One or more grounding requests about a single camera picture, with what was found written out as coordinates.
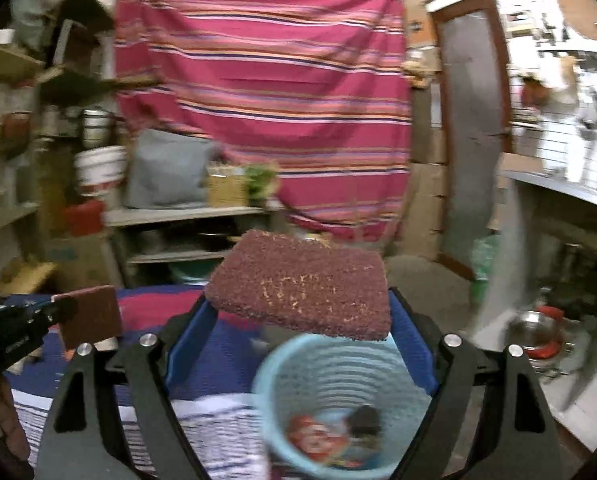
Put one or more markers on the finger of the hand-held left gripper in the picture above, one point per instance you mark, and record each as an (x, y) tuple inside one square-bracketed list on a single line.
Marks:
[(61, 312)]

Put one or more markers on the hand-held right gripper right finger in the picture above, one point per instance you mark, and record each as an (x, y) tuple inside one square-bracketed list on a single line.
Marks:
[(413, 355)]

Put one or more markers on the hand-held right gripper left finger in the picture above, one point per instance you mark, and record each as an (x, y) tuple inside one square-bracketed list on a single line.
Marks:
[(188, 345)]

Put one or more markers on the small brown scouring pad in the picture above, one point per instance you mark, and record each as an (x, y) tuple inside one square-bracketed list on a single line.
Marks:
[(93, 317)]

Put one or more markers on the black cloth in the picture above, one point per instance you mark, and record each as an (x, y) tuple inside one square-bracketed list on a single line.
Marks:
[(366, 420)]

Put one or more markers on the light blue plastic basket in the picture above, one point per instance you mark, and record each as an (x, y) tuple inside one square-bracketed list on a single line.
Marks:
[(288, 385)]

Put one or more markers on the large brown scouring pad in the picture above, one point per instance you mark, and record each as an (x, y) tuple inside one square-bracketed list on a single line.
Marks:
[(303, 290)]

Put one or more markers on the red snack wrapper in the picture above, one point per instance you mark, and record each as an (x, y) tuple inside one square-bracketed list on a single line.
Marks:
[(313, 437)]

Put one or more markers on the person's left hand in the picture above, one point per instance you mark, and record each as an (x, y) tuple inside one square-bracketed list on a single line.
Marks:
[(3, 417)]

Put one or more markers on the cardboard egg tray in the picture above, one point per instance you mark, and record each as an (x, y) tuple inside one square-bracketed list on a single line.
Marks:
[(28, 275)]

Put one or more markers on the printed checked blanket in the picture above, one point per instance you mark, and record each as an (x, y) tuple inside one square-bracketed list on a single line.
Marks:
[(143, 310)]

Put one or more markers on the red plastic basin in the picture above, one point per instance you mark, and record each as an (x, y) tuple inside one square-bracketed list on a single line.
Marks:
[(84, 217)]

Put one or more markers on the green plastic bag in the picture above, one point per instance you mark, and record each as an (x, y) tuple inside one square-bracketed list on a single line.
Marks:
[(485, 260)]

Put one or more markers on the low wooden cabinet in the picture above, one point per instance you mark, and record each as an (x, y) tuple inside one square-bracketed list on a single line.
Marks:
[(178, 215)]

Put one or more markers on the white plastic bucket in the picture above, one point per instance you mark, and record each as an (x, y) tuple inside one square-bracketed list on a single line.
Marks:
[(101, 170)]

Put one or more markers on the stack of cardboard boxes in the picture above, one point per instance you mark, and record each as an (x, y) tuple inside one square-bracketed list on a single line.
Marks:
[(428, 195)]

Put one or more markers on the grey pillow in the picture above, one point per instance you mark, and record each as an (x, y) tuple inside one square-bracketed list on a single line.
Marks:
[(168, 170)]

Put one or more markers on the green leafy vegetables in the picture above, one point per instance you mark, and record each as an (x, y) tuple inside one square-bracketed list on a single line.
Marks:
[(261, 182)]

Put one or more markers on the large steel pot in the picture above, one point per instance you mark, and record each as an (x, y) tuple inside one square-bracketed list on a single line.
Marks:
[(98, 127)]

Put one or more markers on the red labelled container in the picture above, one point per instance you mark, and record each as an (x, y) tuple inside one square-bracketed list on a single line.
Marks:
[(16, 126)]

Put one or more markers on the kitchen counter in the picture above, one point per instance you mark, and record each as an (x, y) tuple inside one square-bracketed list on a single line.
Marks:
[(553, 185)]

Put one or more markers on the red striped curtain cloth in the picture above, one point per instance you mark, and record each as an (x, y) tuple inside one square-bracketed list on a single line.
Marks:
[(278, 110)]

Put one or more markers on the wooden framed door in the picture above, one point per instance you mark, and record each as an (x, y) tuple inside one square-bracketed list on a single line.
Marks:
[(473, 110)]

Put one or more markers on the wooden shelf unit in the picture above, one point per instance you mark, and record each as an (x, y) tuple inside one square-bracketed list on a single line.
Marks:
[(8, 60)]

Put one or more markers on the beige hanging bundle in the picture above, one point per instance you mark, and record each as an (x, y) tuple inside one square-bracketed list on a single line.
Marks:
[(414, 72)]

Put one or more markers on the hanging cardboard box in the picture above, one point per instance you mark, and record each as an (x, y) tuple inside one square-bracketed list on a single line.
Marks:
[(418, 15)]

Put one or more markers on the round wooden board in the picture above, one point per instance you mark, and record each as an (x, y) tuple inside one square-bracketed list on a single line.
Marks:
[(583, 10)]

